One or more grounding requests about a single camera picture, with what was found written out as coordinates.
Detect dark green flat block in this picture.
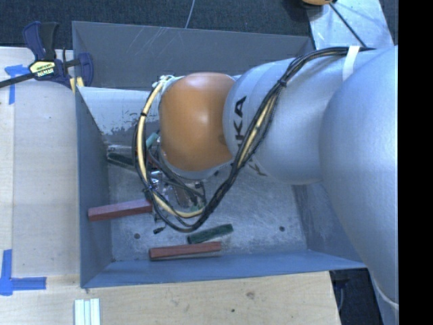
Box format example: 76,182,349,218
186,223,235,245

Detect red-brown flat block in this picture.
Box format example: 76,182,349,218
87,198,154,223
148,240,223,262

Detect grey metal bin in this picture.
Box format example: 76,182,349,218
71,20,368,290

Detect pale wood flat board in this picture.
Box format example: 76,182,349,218
12,81,82,279

